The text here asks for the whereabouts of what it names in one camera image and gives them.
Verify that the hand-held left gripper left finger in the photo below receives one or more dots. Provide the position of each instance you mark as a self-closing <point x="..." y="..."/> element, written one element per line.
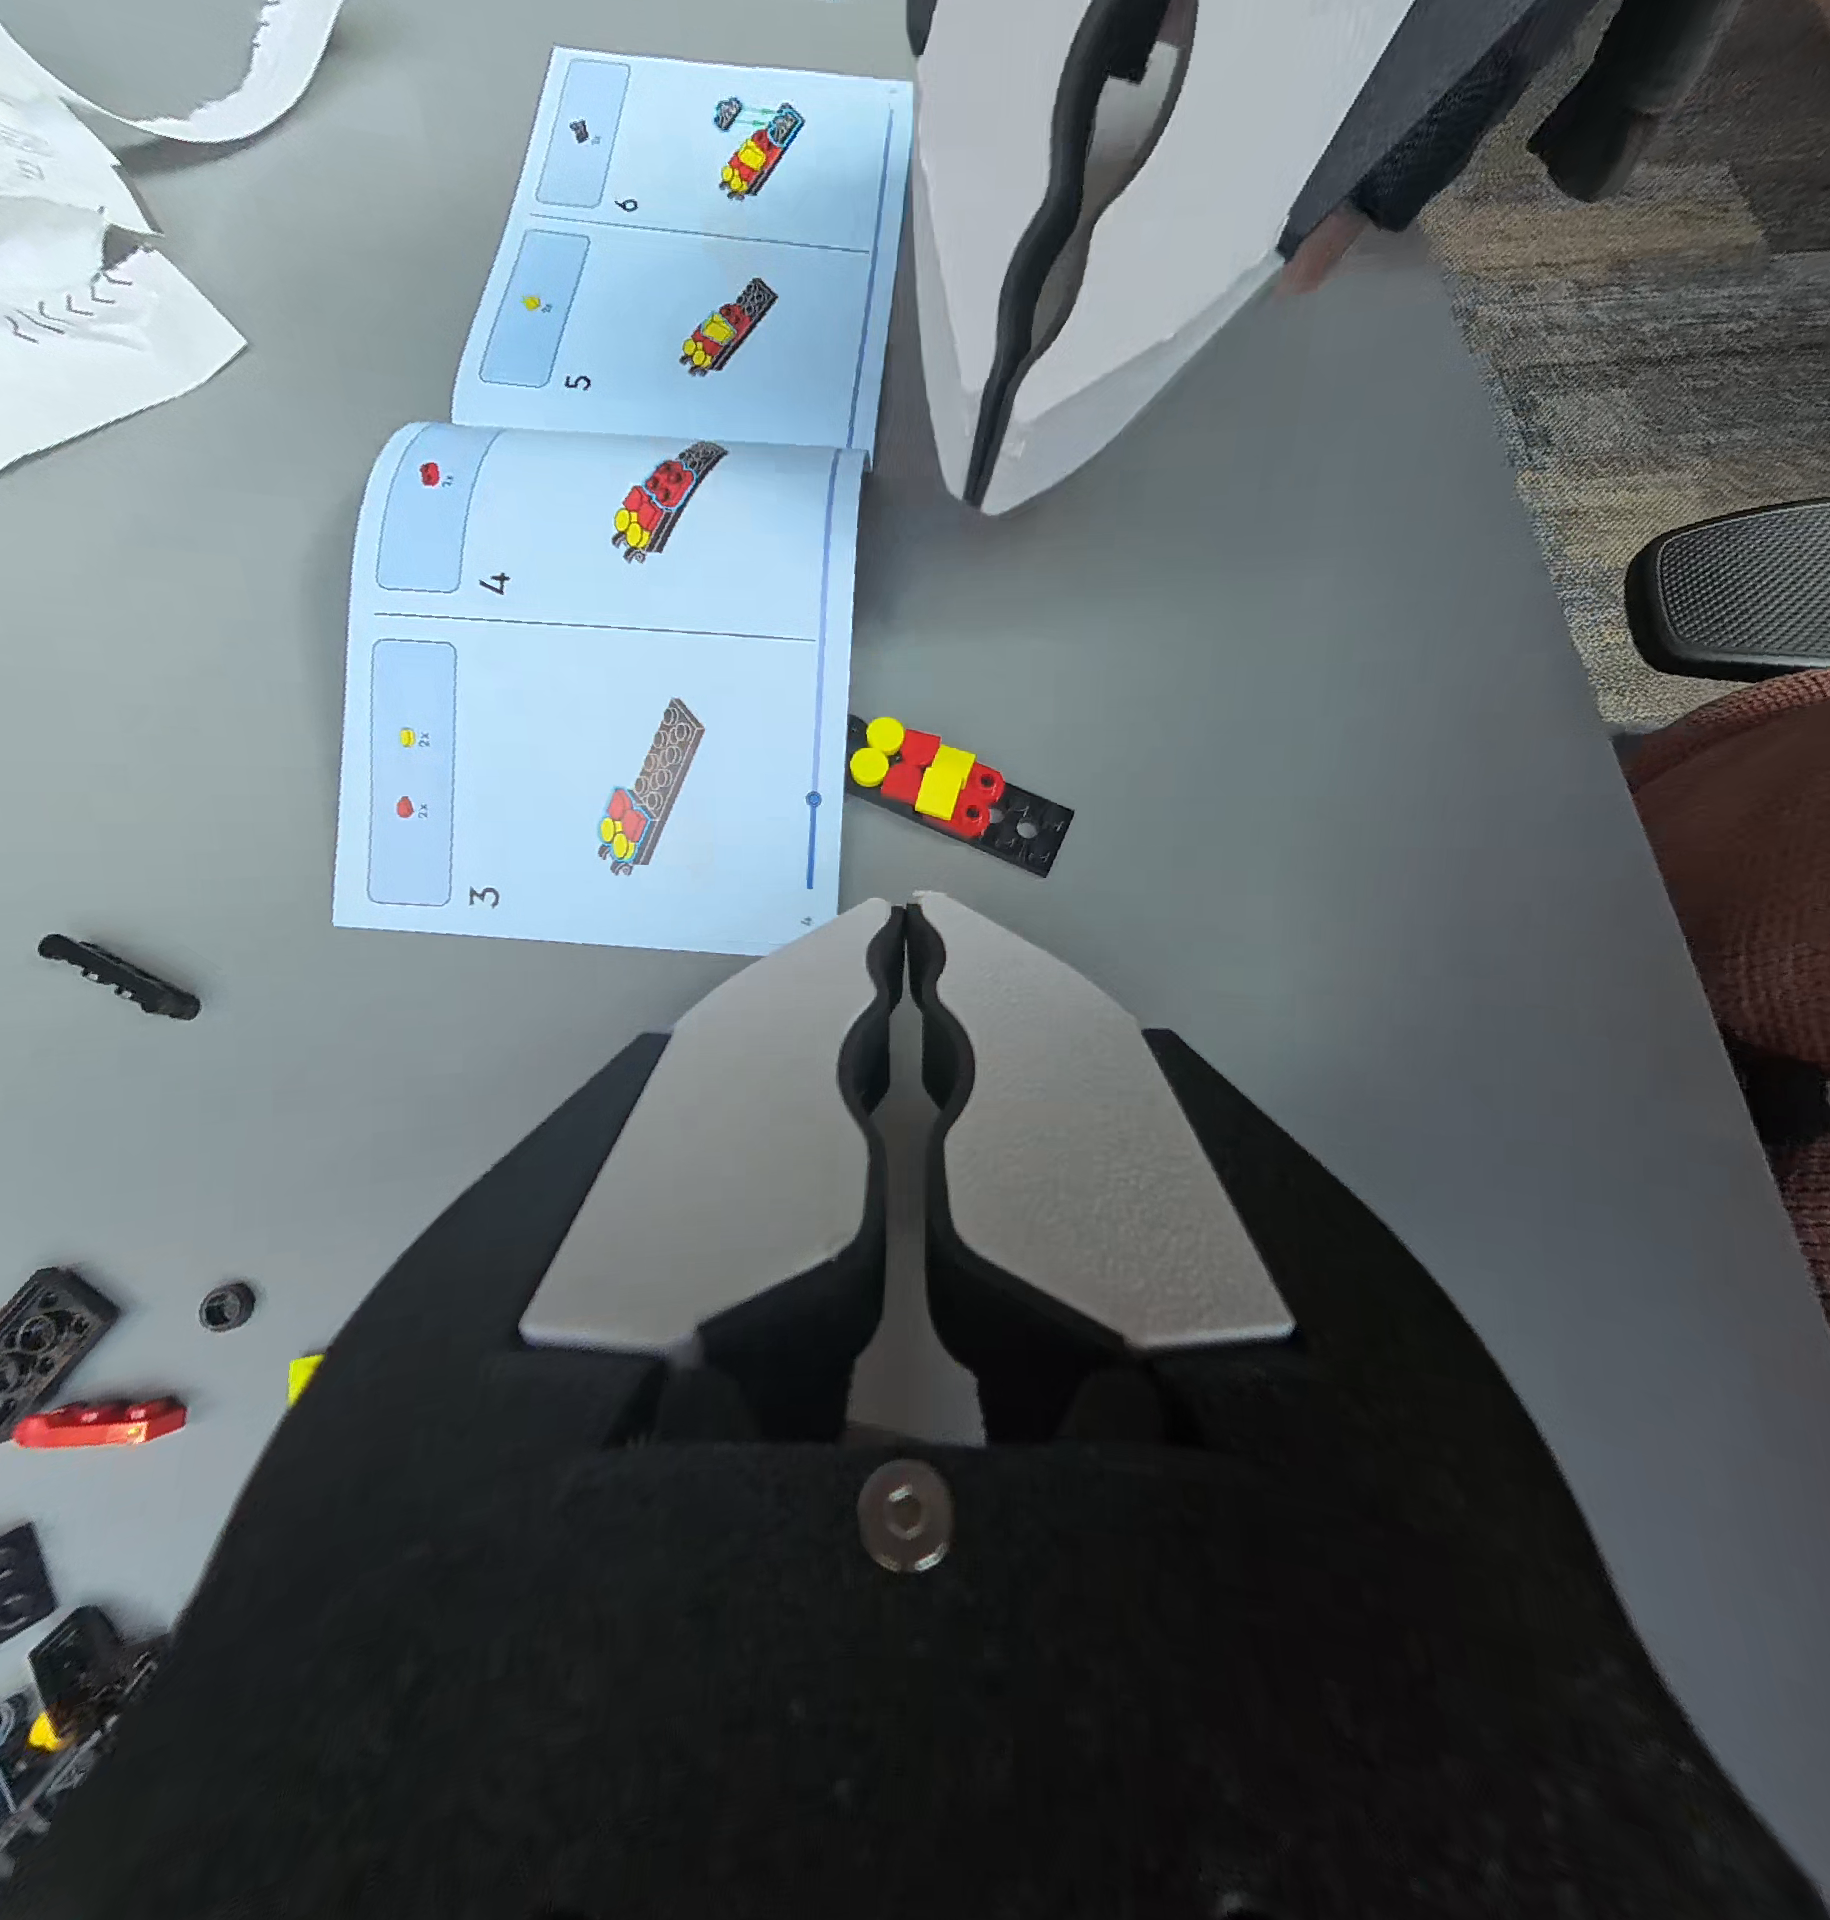
<point x="737" y="1170"/>

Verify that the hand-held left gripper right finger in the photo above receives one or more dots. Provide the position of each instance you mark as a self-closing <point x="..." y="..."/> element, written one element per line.
<point x="1097" y="1186"/>

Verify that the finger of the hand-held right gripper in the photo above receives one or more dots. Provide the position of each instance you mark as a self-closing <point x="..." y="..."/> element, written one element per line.
<point x="1232" y="195"/>
<point x="982" y="166"/>

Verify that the red yellow black toy brick model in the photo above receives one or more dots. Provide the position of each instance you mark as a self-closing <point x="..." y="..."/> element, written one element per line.
<point x="946" y="788"/>

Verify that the small yellow toy brick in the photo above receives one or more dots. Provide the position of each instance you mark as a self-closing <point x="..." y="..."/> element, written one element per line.
<point x="307" y="1377"/>

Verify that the light blue instruction booklet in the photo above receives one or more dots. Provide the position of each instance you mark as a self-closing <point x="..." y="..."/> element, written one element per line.
<point x="587" y="675"/>

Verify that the small black round toy piece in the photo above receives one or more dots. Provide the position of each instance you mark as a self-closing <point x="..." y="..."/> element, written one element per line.
<point x="228" y="1306"/>

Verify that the black mesh chair armrest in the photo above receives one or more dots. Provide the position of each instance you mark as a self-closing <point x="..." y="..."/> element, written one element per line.
<point x="1771" y="593"/>

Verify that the long black toy brick piece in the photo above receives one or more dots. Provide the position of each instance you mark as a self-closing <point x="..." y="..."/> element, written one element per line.
<point x="117" y="975"/>

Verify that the red toy brick plate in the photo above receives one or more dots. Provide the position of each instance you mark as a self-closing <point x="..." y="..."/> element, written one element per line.
<point x="97" y="1422"/>

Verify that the black toy plate underside up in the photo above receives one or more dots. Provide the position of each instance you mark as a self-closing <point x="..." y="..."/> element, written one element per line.
<point x="31" y="1350"/>

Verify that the reddish brown fabric chair seat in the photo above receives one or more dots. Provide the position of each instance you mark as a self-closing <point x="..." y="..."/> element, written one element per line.
<point x="1787" y="870"/>

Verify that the black sloped toy brick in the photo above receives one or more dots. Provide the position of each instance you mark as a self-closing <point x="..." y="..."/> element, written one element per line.
<point x="91" y="1657"/>

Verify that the torn white paper bag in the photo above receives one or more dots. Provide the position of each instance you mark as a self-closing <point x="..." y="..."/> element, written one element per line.
<point x="167" y="60"/>
<point x="61" y="315"/>

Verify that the black two stud toy plate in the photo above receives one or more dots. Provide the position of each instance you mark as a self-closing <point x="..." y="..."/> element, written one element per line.
<point x="1" y="1591"/>

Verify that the pile of small toy bricks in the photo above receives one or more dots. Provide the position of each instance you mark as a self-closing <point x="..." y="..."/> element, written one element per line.
<point x="16" y="1785"/>

